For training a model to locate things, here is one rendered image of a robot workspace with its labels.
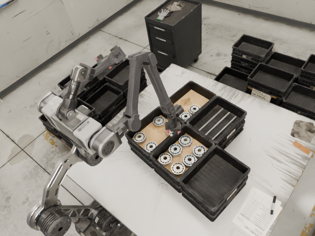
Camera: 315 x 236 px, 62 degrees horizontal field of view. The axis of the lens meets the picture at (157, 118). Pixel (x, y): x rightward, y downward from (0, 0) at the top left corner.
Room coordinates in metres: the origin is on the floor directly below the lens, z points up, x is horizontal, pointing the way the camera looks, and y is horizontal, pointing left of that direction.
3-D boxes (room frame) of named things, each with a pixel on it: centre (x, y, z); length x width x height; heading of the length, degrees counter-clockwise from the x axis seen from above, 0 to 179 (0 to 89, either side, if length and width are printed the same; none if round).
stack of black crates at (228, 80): (2.22, -0.98, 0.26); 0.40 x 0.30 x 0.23; 42
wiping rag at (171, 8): (3.21, -0.51, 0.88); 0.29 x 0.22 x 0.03; 132
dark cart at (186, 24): (3.09, -0.46, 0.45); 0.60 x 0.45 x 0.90; 132
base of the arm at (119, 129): (0.92, 0.23, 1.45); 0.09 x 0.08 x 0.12; 42
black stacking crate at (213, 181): (0.80, -0.30, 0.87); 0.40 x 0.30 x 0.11; 125
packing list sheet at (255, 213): (0.57, -0.54, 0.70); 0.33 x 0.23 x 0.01; 132
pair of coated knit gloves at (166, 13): (3.07, -0.32, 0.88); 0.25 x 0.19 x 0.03; 132
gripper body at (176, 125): (1.11, -0.09, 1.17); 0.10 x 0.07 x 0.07; 80
